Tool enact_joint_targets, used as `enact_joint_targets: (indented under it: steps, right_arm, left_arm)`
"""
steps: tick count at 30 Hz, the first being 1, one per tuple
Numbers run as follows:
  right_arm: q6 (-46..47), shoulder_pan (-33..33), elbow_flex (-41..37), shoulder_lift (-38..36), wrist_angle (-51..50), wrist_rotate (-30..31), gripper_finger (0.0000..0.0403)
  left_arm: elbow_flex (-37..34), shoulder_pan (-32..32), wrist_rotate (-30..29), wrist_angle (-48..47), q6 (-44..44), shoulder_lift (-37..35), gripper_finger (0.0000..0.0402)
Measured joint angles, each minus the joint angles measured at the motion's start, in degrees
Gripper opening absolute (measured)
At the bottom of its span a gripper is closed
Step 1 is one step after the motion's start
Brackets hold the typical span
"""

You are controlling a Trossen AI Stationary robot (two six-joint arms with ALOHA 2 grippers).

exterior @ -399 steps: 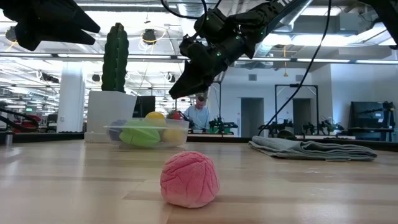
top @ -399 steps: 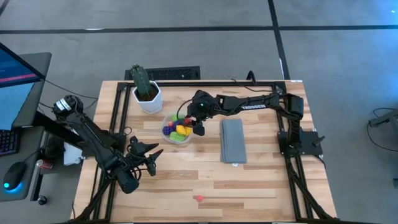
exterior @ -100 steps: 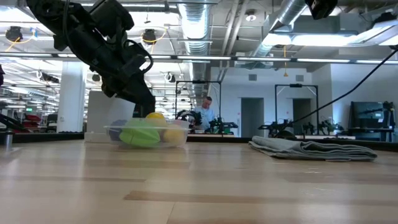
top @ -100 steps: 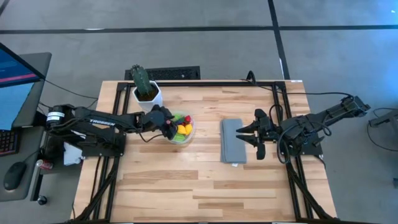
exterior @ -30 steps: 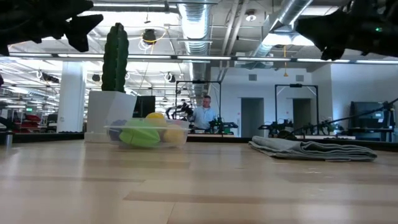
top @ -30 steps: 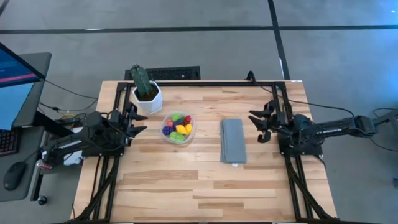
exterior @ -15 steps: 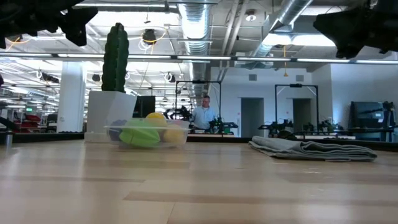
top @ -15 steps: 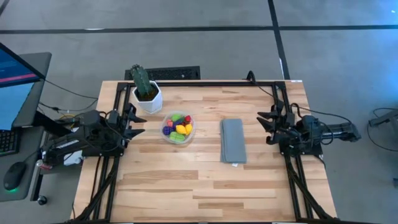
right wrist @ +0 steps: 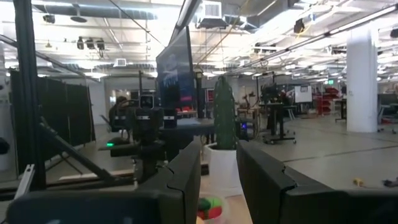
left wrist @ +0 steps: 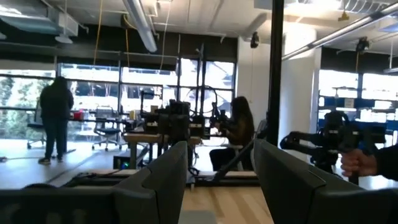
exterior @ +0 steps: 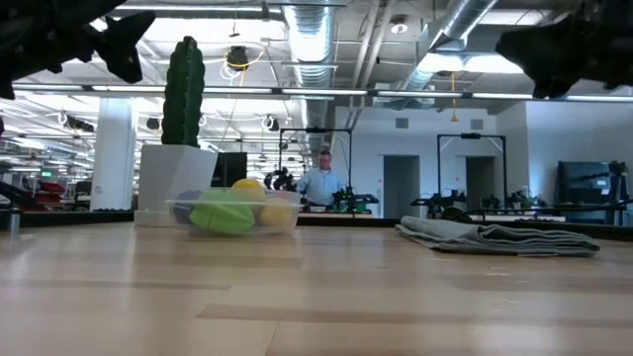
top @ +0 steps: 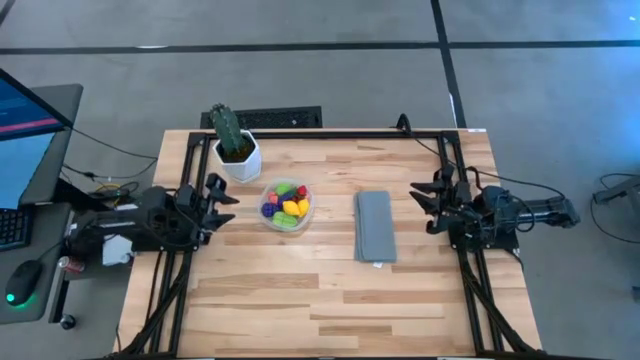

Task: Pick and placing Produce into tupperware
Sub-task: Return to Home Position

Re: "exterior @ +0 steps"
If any green background robot rig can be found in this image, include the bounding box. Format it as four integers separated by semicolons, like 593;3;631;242
331;186;380;215

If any green toy lime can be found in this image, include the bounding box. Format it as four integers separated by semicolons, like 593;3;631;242
189;189;257;236

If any white angular planter pot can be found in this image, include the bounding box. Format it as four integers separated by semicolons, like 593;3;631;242
133;143;220;229

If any white building column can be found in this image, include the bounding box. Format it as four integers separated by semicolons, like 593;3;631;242
89;96;139;212

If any black monitor on desk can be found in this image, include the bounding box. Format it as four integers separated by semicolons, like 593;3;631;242
555;160;612;206

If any black metal frame rig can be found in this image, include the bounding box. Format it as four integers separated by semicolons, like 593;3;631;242
277;127;354;215
436;132;508;209

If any small metal post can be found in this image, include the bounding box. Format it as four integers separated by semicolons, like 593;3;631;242
5;208;23;239

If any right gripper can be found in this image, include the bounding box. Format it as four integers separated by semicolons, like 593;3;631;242
496;0;633;99

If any silver ventilation duct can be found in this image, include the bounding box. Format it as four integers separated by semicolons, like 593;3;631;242
282;4;338;154
373;0;499;111

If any grey door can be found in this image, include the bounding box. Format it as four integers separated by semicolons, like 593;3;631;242
464;156;497;199
383;154;421;220

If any person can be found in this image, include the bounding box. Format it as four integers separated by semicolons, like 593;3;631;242
295;149;342;208

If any folded grey cloth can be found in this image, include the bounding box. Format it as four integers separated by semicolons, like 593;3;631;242
394;215;602;258

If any black computer monitor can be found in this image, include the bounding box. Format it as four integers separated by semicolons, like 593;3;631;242
212;151;248;189

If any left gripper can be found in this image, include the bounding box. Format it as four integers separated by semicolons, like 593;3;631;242
0;0;157;100

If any green artificial cactus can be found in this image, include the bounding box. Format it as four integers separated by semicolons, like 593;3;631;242
160;35;207;148

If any black table border rail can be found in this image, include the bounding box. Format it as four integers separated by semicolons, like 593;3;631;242
0;209;633;243

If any purple toy grape bunch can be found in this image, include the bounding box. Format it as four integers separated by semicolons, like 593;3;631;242
171;190;203;224

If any black ceiling-mounted device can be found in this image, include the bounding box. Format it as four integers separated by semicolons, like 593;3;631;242
226;44;251;72

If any yellow toy lemon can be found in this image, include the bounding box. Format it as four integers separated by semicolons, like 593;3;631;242
255;197;297;231
228;177;267;203

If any clear plastic tupperware container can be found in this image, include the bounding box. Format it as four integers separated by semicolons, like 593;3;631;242
165;186;303;237

